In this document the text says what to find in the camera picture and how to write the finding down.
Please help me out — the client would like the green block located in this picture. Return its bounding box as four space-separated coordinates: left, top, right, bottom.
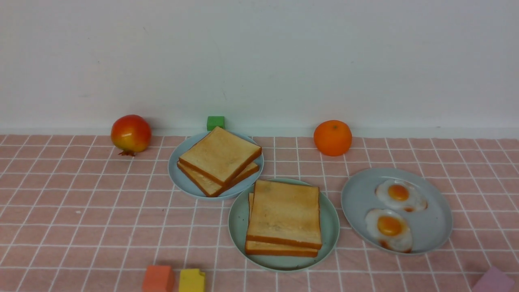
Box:
206 116 225 131

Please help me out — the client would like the fried egg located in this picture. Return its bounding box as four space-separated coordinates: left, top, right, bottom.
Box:
375 179 428 213
365 209 413 253

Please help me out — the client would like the grey blue egg plate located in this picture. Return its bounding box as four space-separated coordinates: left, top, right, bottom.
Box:
341 168 453 255

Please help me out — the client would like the rear fried egg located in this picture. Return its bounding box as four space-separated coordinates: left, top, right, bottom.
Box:
375 179 428 213

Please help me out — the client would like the front fried egg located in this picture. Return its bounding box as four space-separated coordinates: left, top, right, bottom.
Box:
365 209 413 253

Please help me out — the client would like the orange tangerine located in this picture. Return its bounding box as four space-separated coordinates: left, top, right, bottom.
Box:
313 120 353 157

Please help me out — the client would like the yellow block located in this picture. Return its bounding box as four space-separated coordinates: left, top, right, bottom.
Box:
178 268 206 292

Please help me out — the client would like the toast slice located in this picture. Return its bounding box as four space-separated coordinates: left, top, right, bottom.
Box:
245 193 320 258
178 127 262 187
245 180 323 250
177 161 260 198

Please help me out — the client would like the light blue bread plate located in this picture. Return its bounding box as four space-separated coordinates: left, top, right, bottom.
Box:
167 131 264 201

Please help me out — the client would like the orange block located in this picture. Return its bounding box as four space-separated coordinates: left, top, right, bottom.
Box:
142 265 176 292

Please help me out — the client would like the pink block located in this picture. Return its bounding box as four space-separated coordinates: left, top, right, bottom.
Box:
471 266 515 292

